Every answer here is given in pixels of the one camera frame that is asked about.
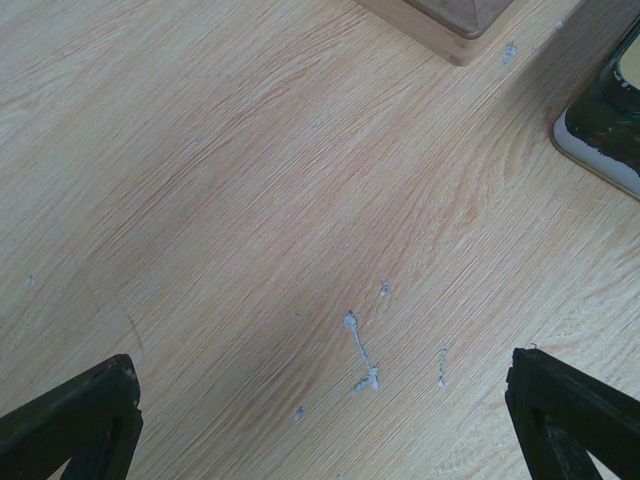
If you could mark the gold metal tin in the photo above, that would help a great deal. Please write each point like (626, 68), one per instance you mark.
(599, 129)

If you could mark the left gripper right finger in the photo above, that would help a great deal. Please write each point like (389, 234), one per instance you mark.
(563, 418)

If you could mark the wooden chess board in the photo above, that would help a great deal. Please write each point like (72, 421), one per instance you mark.
(456, 30)

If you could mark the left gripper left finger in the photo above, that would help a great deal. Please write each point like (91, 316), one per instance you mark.
(89, 427)

